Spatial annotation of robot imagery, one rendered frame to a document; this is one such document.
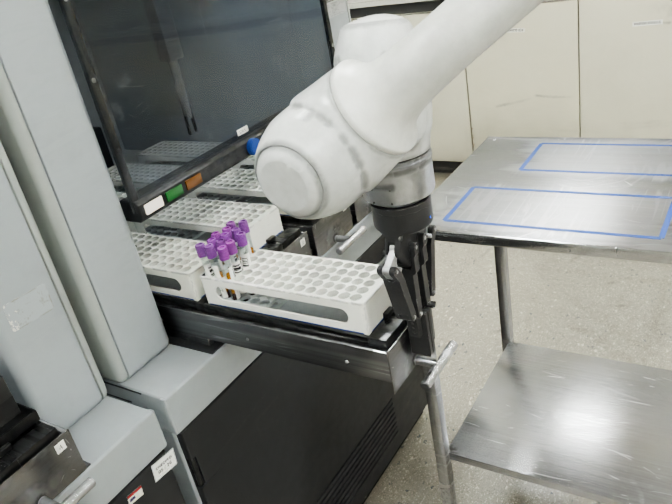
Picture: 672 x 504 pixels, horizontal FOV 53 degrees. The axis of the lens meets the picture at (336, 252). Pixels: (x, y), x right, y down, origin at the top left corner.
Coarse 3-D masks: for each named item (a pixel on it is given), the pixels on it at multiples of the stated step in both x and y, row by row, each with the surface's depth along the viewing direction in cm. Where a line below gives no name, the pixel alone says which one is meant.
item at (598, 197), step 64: (448, 192) 125; (512, 192) 120; (576, 192) 115; (640, 192) 111; (640, 256) 96; (512, 384) 156; (576, 384) 152; (640, 384) 148; (448, 448) 140; (512, 448) 138; (576, 448) 135; (640, 448) 132
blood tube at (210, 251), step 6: (204, 246) 100; (210, 246) 99; (210, 252) 99; (216, 252) 100; (210, 258) 100; (216, 258) 100; (216, 264) 101; (216, 270) 101; (216, 276) 102; (222, 276) 102; (222, 288) 102; (222, 294) 103; (228, 294) 103
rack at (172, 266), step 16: (144, 240) 120; (160, 240) 119; (176, 240) 117; (192, 240) 116; (144, 256) 114; (160, 256) 112; (176, 256) 111; (192, 256) 111; (160, 272) 108; (176, 272) 106; (192, 272) 105; (160, 288) 110; (176, 288) 113; (192, 288) 106
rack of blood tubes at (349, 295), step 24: (264, 264) 103; (288, 264) 102; (312, 264) 100; (336, 264) 99; (360, 264) 97; (216, 288) 103; (240, 288) 99; (264, 288) 96; (288, 288) 96; (312, 288) 94; (336, 288) 93; (360, 288) 91; (384, 288) 92; (264, 312) 99; (288, 312) 96; (312, 312) 99; (336, 312) 98; (360, 312) 88
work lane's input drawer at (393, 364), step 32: (192, 320) 107; (224, 320) 102; (256, 320) 100; (288, 320) 96; (384, 320) 92; (288, 352) 98; (320, 352) 94; (352, 352) 90; (384, 352) 87; (448, 352) 94
